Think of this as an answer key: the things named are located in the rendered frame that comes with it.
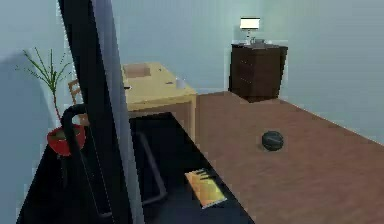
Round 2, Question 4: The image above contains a black television stand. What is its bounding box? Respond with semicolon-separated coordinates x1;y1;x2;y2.
15;112;256;224

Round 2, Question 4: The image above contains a black flat television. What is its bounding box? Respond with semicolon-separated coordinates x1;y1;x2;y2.
57;0;146;224

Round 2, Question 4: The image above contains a light wooden desk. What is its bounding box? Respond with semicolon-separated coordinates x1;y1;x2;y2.
120;61;198;142

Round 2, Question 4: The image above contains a brown cardboard box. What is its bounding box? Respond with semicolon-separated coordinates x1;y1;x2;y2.
122;63;152;80

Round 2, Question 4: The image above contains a dark brown chest of drawers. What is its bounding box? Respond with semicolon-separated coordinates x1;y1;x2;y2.
228;42;289;103

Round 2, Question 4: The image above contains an orange yellow book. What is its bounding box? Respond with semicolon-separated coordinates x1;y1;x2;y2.
184;168;228;210

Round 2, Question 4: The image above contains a dark basketball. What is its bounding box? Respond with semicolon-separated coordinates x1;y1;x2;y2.
261;130;285;152

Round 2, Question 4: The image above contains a white shaded table lamp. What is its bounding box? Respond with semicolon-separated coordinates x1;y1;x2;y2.
239;17;261;46

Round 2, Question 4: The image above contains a wooden slatted chair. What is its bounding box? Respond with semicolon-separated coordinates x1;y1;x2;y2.
67;78;90;127

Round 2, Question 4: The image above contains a green plant in red pot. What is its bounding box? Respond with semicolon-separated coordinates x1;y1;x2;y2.
15;47;87;158

